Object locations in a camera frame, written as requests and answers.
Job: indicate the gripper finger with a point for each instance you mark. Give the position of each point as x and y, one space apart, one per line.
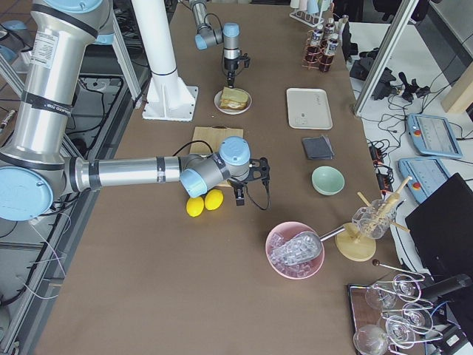
239 196
231 79

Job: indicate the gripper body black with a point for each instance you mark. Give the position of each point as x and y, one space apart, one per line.
230 65
237 184

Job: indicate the bread slice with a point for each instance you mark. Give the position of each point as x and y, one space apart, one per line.
231 96
232 109

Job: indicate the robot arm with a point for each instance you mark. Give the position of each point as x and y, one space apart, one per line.
33 171
208 36

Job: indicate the cream rabbit tray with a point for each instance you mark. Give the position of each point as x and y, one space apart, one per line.
308 109

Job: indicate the wine glass rack tray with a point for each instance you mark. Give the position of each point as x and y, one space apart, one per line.
391 316

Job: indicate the whole yellow lemon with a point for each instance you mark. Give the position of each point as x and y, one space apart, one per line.
195 206
213 199

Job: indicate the white plate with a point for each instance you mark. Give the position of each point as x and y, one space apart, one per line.
217 100

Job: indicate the wooden cutting board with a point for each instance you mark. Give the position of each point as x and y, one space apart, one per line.
207 137

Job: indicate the pink bowl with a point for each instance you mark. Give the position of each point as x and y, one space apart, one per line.
288 229

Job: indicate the clear ice cubes pile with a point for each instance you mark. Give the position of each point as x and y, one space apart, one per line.
281 253

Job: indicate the metal ice scoop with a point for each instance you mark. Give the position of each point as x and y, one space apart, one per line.
325 236

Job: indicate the green bowl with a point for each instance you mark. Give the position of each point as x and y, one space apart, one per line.
327 180

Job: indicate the grey folded cloth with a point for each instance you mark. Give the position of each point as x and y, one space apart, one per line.
318 148

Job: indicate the tea bottle right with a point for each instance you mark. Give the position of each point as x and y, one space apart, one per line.
315 40

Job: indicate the tea bottle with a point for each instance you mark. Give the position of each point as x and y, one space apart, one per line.
315 40
329 28
329 53

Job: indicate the tea bottle front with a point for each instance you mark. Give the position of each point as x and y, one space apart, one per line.
329 53

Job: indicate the tea bottle left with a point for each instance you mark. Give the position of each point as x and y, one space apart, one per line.
329 28

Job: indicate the wooden mug tree stand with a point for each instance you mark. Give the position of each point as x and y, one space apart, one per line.
353 244

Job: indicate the glass pitcher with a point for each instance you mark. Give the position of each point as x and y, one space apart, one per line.
373 221

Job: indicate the blue teach pendant near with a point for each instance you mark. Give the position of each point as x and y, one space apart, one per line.
428 174

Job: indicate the blue teach pendant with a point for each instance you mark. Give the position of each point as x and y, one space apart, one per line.
428 174
433 135

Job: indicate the blue teach pendant far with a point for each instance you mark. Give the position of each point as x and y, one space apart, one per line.
433 135

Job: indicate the black laptop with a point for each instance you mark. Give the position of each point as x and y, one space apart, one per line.
441 228

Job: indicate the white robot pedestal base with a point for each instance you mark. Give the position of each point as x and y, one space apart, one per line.
168 97

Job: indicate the copper wire bottle rack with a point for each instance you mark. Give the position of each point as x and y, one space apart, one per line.
311 61

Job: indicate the aluminium frame post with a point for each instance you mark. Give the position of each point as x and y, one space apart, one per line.
388 44

